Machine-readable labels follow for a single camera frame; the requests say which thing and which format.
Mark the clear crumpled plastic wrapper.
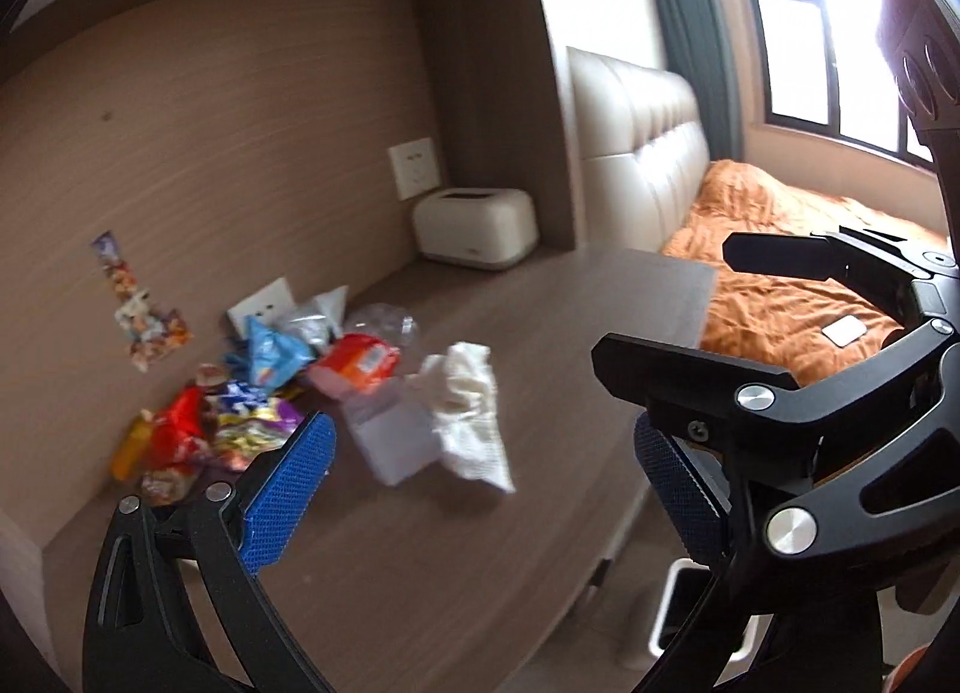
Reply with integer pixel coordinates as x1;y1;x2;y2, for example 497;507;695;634
343;303;418;350

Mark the translucent plastic bag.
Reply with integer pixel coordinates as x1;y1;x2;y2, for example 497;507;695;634
342;378;441;487

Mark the white card on bed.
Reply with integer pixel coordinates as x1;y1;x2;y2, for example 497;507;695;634
822;314;869;349

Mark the silver white foil packet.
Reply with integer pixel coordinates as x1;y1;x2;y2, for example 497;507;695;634
275;285;348;355

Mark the white paper towel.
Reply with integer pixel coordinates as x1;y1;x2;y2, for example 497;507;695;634
407;342;516;495

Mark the orange red snack packet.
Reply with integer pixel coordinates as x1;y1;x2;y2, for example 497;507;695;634
306;332;400;400

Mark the black framed window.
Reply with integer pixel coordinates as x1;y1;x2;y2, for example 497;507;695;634
750;0;932;168

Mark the red white snack bag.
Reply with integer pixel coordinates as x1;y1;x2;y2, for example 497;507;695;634
140;384;210;506

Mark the upper white wall socket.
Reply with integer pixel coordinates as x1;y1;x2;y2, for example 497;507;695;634
387;137;441;200

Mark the blue snack wrapper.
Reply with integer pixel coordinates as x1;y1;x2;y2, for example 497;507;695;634
224;316;316;394

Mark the white wall socket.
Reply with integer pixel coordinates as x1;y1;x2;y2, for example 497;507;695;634
226;277;296;340
387;137;441;200

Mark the lower white wall socket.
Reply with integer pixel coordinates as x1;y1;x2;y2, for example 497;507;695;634
226;277;296;340

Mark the white square trash bin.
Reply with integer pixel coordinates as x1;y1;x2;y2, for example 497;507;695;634
647;556;763;667

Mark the dark green curtain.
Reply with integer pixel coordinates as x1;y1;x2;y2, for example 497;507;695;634
656;0;743;160

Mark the colourful sticker strip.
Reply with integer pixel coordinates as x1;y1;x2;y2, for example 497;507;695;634
91;232;192;373

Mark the cream padded headboard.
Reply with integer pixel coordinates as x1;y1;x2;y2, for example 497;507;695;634
568;49;709;253

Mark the cream toaster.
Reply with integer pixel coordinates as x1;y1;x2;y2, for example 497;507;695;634
412;188;540;271

